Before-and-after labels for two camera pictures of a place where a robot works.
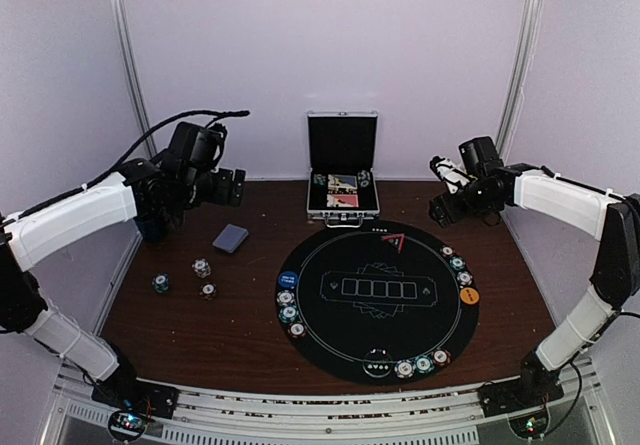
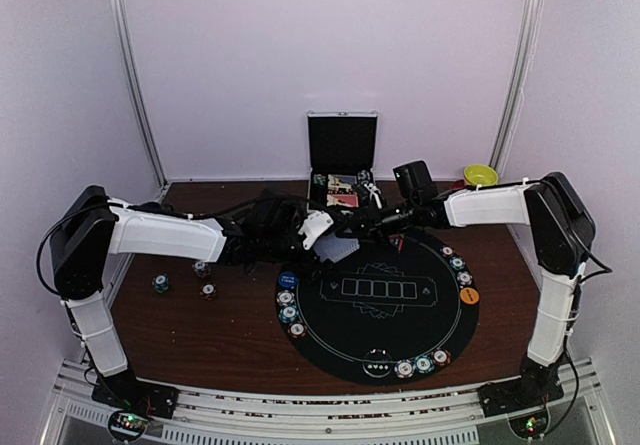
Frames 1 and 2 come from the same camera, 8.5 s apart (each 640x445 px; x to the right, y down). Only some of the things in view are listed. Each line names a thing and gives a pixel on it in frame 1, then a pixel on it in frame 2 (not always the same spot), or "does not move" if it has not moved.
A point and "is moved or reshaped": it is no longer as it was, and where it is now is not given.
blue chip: [404, 368] does not move
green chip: [423, 364] does not move
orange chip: [441, 357] does not move
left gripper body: [196, 190] to [275, 246]
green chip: [457, 263] does not move
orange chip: [297, 330] does not move
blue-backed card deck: [230, 238] is moved or reshaped
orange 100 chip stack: [207, 290] does not move
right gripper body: [476, 198] to [384, 224]
